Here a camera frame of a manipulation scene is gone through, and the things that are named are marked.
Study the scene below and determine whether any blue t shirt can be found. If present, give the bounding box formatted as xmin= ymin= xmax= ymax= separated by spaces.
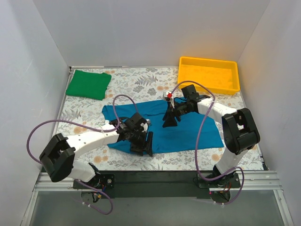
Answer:
xmin=101 ymin=98 xmax=224 ymax=154

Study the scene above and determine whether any yellow plastic tray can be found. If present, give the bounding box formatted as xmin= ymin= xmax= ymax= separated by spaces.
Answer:
xmin=177 ymin=56 xmax=240 ymax=95

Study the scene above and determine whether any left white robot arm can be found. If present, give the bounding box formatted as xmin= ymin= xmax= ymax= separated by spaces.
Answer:
xmin=40 ymin=113 xmax=153 ymax=188

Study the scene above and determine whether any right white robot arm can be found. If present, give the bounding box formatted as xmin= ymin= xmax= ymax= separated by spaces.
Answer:
xmin=163 ymin=85 xmax=260 ymax=187

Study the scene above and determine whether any folded green t shirt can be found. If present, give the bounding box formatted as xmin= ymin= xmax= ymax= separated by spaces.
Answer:
xmin=65 ymin=70 xmax=111 ymax=100

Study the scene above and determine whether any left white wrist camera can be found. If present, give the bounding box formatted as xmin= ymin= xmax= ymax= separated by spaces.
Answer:
xmin=141 ymin=119 xmax=151 ymax=132

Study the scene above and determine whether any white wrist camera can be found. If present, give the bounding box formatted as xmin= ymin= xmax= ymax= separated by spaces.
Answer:
xmin=141 ymin=119 xmax=151 ymax=132
xmin=162 ymin=91 xmax=174 ymax=104

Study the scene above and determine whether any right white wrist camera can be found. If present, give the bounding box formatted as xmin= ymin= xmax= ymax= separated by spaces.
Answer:
xmin=162 ymin=91 xmax=174 ymax=104

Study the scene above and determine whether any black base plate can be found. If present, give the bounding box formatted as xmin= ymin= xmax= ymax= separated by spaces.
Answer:
xmin=73 ymin=171 xmax=241 ymax=199

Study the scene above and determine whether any aluminium frame rail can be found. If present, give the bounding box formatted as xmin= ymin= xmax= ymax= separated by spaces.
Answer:
xmin=34 ymin=170 xmax=282 ymax=192

